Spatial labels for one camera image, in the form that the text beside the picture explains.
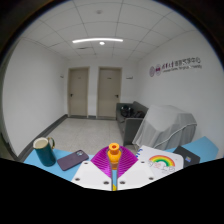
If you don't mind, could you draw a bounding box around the purple wall sign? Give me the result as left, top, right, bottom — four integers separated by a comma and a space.
148, 57, 203, 78

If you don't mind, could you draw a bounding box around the purple smartphone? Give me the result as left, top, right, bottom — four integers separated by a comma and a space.
56, 149, 90, 172

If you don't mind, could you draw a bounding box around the long ceiling light strip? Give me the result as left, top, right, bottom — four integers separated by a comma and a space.
72, 37, 124, 44

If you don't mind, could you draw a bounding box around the beige door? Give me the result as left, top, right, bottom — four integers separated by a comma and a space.
96, 67, 123, 119
67, 66, 90, 118

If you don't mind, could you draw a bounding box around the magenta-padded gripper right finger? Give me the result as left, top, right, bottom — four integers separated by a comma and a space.
114, 145, 156, 192

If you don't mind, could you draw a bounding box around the white rainbow print mouse pad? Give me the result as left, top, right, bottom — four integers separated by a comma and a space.
134, 144, 185, 178

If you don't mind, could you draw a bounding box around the dark green mug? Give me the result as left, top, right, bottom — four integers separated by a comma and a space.
32, 136, 57, 167

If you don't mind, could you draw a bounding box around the black bag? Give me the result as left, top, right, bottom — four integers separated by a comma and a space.
120, 105, 145, 119

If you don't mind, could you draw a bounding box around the grey cloth covered furniture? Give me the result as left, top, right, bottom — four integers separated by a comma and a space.
132, 104, 198, 151

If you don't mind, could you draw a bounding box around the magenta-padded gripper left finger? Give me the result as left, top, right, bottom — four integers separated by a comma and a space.
70, 145, 114, 192

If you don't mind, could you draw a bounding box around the grey sofa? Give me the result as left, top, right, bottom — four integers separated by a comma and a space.
115, 101, 149, 147

